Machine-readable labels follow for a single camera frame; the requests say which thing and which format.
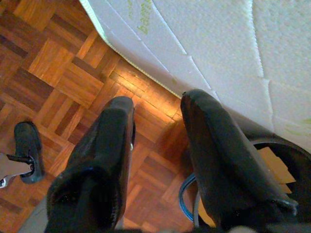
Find white quilted mattress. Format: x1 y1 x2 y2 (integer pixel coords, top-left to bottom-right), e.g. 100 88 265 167
79 0 311 149

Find silver robot right leg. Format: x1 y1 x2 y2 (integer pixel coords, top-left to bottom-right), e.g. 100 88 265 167
0 152 34 189

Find blue cable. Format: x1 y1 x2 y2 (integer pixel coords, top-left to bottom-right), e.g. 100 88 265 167
179 173 198 222

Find brown cardboard piece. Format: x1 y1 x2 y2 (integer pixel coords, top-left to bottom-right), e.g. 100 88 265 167
257 147 296 194

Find black round bin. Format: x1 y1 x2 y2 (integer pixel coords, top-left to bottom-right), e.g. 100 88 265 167
225 106 311 230

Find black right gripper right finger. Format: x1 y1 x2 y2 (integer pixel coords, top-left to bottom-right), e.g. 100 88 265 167
180 88 299 230

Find thin grey cable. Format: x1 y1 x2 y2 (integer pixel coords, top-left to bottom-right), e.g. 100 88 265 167
193 191 201 228

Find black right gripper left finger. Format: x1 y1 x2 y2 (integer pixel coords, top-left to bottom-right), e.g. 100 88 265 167
45 96 136 233

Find black robot right foot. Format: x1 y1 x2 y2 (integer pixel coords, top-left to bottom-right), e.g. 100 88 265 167
14 121 46 184

